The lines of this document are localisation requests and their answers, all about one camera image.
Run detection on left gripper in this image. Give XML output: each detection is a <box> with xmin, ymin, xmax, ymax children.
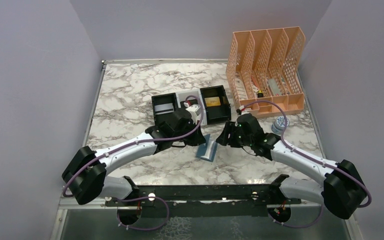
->
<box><xmin>173</xmin><ymin>119</ymin><xmax>206</xmax><ymax>147</ymax></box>

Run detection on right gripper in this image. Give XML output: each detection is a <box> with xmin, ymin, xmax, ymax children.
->
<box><xmin>216</xmin><ymin>120</ymin><xmax>254</xmax><ymax>148</ymax></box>

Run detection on blue card holder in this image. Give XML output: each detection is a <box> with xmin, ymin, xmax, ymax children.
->
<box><xmin>195</xmin><ymin>134</ymin><xmax>218</xmax><ymax>163</ymax></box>

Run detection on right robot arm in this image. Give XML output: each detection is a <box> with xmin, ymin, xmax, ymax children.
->
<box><xmin>216</xmin><ymin>113</ymin><xmax>369</xmax><ymax>220</ymax></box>

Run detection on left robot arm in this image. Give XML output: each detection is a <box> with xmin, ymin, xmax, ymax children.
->
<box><xmin>61</xmin><ymin>104</ymin><xmax>206</xmax><ymax>206</ymax></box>

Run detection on black white card tray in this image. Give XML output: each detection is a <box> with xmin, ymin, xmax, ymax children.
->
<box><xmin>151</xmin><ymin>85</ymin><xmax>232</xmax><ymax>131</ymax></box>

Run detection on gold credit card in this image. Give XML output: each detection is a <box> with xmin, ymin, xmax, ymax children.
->
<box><xmin>204</xmin><ymin>96</ymin><xmax>221</xmax><ymax>107</ymax></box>

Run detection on white magnetic stripe card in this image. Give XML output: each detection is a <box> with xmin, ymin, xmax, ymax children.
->
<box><xmin>154</xmin><ymin>103</ymin><xmax>175</xmax><ymax>115</ymax></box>

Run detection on white labelled box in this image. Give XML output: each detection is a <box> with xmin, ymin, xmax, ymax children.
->
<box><xmin>234</xmin><ymin>76</ymin><xmax>248</xmax><ymax>100</ymax></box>

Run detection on yellow tipped marker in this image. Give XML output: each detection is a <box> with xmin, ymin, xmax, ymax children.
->
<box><xmin>256</xmin><ymin>90</ymin><xmax>264</xmax><ymax>98</ymax></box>

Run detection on orange file organizer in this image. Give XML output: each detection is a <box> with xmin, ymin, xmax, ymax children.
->
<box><xmin>226</xmin><ymin>26</ymin><xmax>306</xmax><ymax>118</ymax></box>

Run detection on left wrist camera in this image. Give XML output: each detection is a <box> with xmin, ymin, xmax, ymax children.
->
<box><xmin>183</xmin><ymin>102</ymin><xmax>202</xmax><ymax>120</ymax></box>

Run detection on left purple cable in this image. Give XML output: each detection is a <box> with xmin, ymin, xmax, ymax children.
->
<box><xmin>62</xmin><ymin>95</ymin><xmax>205</xmax><ymax>232</ymax></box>

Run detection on purple cable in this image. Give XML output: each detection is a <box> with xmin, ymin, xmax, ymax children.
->
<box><xmin>62</xmin><ymin>95</ymin><xmax>205</xmax><ymax>232</ymax></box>
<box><xmin>236</xmin><ymin>100</ymin><xmax>372</xmax><ymax>229</ymax></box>

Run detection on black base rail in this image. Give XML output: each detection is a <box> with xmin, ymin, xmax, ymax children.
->
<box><xmin>105</xmin><ymin>184</ymin><xmax>301</xmax><ymax>218</ymax></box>

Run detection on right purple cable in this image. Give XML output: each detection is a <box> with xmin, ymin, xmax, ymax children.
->
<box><xmin>236</xmin><ymin>100</ymin><xmax>372</xmax><ymax>229</ymax></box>

